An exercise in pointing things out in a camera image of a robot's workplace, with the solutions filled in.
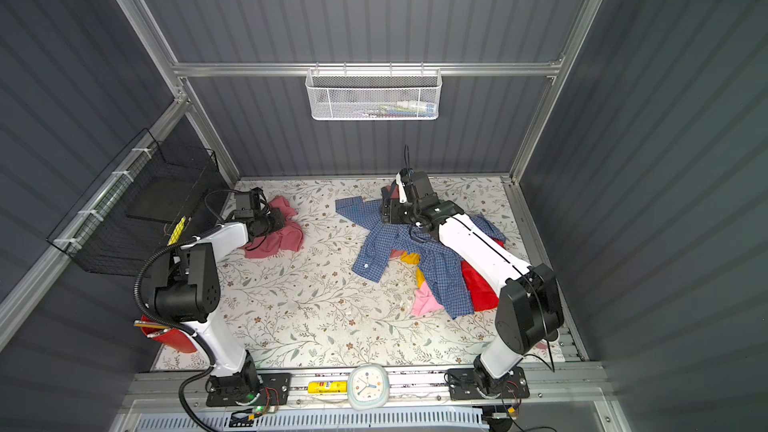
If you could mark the mint white alarm clock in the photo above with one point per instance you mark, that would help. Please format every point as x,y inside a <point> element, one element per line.
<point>368,387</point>

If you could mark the black wire mesh basket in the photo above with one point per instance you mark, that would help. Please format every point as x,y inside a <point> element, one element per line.
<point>159,185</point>

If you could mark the blue plaid shirt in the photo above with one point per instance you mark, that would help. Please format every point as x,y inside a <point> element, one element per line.
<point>440,265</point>

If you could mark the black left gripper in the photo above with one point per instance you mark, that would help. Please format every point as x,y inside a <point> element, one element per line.
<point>277,222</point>

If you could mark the yellow black striped marker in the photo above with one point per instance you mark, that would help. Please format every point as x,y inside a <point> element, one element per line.
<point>177,231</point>

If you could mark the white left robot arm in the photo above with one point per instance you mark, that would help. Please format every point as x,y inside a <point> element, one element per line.
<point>179,287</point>

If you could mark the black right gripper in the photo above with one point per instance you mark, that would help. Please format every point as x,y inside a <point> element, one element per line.
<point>390,211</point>

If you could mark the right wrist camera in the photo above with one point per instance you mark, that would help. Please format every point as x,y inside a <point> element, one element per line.
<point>403,180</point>

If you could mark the white wire mesh basket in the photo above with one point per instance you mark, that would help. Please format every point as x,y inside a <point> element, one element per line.
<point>389,96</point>

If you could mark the yellow cloth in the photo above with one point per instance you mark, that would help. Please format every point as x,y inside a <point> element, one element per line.
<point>414,259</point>

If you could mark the dark grey red cloth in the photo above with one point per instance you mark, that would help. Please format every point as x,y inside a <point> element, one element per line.
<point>390,192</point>

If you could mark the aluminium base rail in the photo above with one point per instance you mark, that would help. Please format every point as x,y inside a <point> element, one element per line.
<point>409,386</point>

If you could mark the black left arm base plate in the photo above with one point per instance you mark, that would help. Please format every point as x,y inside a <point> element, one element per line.
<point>268,389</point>

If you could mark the light pink cloth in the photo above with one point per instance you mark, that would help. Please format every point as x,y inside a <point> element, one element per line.
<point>424,301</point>

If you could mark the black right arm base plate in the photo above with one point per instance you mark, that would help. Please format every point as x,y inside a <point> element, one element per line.
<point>466,385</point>

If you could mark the bright red cloth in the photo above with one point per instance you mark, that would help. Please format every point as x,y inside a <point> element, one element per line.
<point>482,294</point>

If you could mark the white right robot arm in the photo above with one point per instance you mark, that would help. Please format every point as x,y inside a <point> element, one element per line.
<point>529,306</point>

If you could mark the white ventilation grille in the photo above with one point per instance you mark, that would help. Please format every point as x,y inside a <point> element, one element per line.
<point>440,418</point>

